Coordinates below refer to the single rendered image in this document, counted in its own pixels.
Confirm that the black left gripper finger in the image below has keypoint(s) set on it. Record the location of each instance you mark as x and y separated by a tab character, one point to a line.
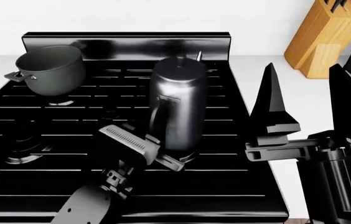
170	164
156	142

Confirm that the stainless steel kettle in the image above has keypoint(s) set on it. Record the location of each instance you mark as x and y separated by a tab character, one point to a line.
181	93

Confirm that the black gas stove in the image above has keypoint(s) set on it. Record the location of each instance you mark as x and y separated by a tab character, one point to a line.
231	186

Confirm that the round stove burner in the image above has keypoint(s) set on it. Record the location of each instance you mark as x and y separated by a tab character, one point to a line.
23	157

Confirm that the wooden knife block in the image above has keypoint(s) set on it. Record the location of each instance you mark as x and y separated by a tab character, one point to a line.
328	35

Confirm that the grey cooking pot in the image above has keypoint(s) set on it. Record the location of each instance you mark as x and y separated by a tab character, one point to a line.
54	70

